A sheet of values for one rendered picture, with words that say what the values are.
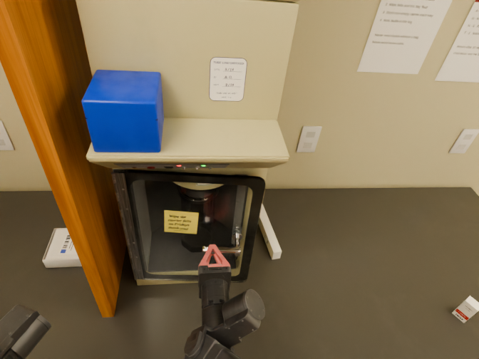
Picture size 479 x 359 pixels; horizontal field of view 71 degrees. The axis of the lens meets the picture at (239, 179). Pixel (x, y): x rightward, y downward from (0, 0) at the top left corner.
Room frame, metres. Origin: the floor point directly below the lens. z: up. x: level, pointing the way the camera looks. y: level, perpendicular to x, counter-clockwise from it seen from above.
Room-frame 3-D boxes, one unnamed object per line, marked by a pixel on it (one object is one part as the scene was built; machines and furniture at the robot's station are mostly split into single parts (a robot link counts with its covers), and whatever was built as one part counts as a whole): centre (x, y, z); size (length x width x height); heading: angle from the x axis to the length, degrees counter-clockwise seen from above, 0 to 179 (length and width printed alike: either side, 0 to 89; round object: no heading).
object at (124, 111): (0.45, 0.19, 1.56); 0.10 x 0.10 x 0.09; 11
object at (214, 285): (0.35, 0.02, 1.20); 0.07 x 0.07 x 0.10; 11
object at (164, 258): (0.50, 0.10, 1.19); 0.30 x 0.01 x 0.40; 96
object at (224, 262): (0.42, 0.03, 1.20); 0.09 x 0.07 x 0.07; 11
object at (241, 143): (0.46, 0.09, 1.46); 0.32 x 0.11 x 0.10; 101
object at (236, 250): (0.48, 0.02, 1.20); 0.10 x 0.05 x 0.03; 96
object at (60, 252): (0.58, 0.47, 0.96); 0.16 x 0.12 x 0.04; 101
